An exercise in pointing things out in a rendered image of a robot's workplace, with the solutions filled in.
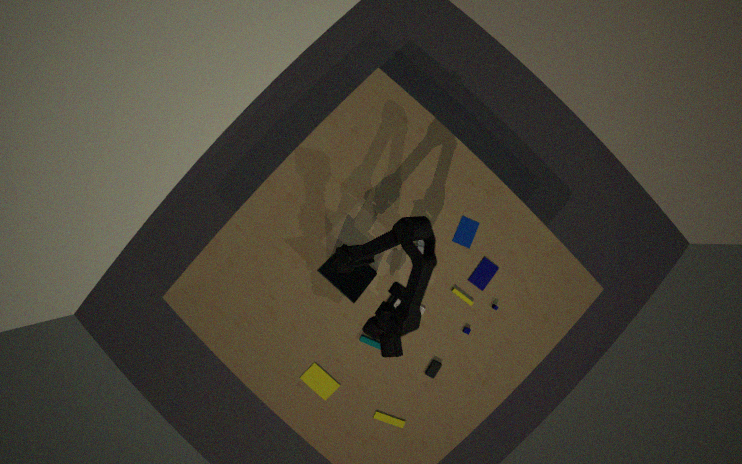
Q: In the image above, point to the yellow rectangular plate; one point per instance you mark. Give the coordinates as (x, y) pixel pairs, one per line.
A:
(319, 381)

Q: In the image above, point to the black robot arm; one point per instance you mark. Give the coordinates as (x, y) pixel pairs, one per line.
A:
(407, 316)

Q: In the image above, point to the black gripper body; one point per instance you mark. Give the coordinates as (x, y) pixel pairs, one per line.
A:
(373, 329)

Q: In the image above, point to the yellow thin bar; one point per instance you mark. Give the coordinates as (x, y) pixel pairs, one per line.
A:
(389, 419)

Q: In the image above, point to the yellow elongated bar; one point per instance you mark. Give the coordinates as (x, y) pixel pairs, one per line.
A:
(462, 296)

